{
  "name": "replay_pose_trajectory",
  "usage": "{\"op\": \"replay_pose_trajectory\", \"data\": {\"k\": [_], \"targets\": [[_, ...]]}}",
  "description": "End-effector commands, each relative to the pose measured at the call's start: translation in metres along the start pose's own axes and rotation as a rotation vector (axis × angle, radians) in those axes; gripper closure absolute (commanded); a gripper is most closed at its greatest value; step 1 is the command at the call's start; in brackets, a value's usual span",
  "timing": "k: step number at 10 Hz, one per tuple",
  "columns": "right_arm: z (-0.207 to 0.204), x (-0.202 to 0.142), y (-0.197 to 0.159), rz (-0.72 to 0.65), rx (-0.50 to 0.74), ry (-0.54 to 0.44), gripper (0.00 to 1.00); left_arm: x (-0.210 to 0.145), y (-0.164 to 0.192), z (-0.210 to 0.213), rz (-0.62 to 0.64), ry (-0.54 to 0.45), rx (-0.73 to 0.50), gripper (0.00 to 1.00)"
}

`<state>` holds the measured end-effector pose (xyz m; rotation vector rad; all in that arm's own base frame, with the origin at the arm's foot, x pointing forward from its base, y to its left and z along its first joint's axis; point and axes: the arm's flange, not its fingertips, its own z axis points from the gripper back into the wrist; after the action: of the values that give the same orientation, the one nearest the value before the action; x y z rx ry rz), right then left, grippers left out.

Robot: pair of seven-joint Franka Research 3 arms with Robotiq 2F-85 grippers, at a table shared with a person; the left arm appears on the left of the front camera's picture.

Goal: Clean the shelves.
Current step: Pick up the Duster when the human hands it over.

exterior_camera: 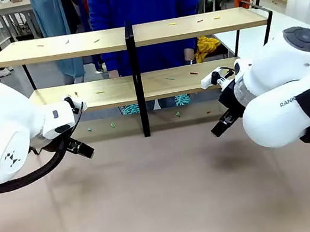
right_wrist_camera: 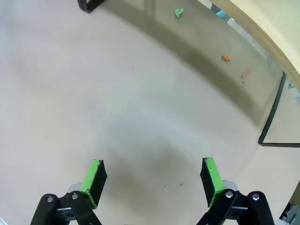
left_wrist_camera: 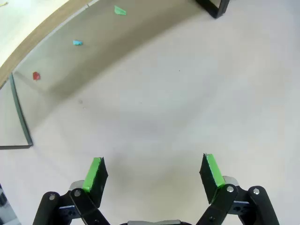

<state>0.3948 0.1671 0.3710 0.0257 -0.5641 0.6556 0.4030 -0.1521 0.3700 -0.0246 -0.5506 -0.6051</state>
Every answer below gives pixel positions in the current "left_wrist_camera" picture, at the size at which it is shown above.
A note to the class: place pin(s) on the red paper scrap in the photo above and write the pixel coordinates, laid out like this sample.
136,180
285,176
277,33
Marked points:
36,76

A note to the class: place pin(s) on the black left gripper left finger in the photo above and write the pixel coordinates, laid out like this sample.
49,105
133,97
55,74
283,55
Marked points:
96,180

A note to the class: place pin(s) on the blue paper scrap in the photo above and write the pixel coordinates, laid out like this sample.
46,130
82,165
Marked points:
77,42

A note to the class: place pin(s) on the yellow paper scrap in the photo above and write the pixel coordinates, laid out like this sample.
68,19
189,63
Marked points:
3,4

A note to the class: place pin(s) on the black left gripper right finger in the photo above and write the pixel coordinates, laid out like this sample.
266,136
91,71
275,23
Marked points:
209,180

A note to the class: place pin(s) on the green paper scrap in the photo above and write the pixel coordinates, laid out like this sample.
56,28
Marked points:
120,10

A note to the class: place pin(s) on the two-tier wood and black shelf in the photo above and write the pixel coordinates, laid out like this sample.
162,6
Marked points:
28,39

